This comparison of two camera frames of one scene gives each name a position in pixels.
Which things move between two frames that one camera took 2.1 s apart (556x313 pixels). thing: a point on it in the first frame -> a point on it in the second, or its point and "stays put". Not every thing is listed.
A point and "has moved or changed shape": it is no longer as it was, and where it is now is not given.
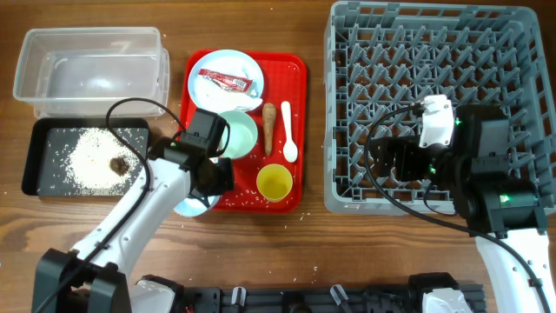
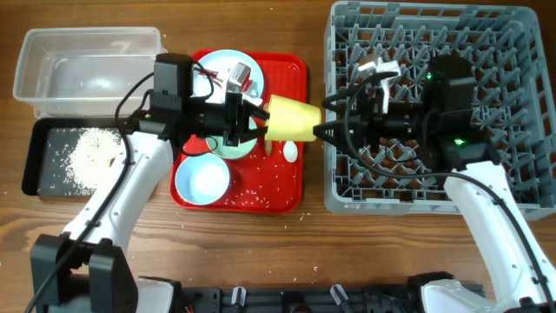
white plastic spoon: [290, 149] stays put
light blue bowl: [190, 207] has moved or changed shape
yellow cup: [274, 182] -> [292, 120]
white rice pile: [100, 163] stays put
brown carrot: [268, 114] stays put
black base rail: [404, 298] stays put
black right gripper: [408, 149] -> [372, 113]
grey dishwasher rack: [382, 56] stays put
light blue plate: [225, 80] stays put
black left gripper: [227, 181] -> [234, 103]
